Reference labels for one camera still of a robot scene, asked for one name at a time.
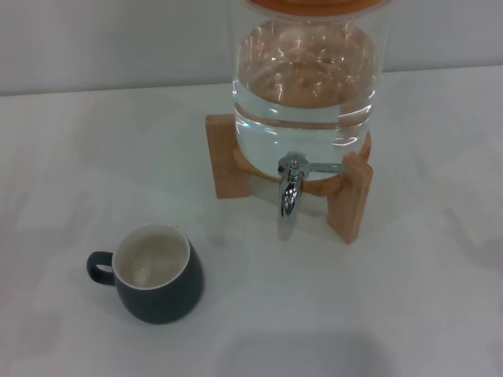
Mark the chrome faucet with lever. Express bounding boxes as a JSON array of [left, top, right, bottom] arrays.
[[277, 152, 347, 218]]

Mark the black ceramic cup white inside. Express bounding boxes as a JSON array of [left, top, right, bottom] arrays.
[[86, 222, 206, 325]]

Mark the wooden dispenser stand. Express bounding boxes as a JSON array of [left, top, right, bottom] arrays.
[[204, 113, 373, 245]]

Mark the glass water dispenser jar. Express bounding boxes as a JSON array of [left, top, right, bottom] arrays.
[[229, 0, 392, 184]]

